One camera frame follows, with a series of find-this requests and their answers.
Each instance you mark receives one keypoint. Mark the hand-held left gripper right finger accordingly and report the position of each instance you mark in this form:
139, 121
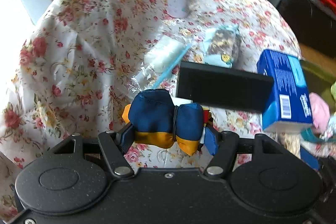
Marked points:
211, 141

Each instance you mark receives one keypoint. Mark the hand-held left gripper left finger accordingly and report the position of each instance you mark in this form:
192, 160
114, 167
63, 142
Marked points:
126, 134

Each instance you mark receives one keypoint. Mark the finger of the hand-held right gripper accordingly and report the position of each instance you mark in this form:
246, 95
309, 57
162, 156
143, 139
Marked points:
223, 87

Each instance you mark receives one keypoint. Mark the blue yellow cloth bundle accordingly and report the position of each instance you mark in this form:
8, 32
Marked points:
152, 116

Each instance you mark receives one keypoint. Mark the blue tissue pack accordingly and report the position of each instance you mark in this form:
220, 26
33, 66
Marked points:
283, 74

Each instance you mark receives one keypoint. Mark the gold metal tin tray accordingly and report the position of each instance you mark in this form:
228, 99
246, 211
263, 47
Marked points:
317, 74

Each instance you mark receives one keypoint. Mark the pink soft toy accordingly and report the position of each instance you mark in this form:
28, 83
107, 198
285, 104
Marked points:
319, 111

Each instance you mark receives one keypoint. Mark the green soft toy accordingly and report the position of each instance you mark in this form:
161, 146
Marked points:
333, 91

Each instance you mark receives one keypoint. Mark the light blue soft toy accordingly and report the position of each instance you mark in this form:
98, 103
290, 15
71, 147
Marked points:
331, 125

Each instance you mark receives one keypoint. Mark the clear snack bag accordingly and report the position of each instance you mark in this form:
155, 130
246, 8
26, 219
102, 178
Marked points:
223, 43

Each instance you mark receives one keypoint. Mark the zip bag of white cotton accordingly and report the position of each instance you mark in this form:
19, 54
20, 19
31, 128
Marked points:
162, 52

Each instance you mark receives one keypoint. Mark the floral blanket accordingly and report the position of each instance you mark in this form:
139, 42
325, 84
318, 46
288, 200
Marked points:
92, 29

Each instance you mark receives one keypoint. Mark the black round table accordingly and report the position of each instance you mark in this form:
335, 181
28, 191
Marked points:
328, 179

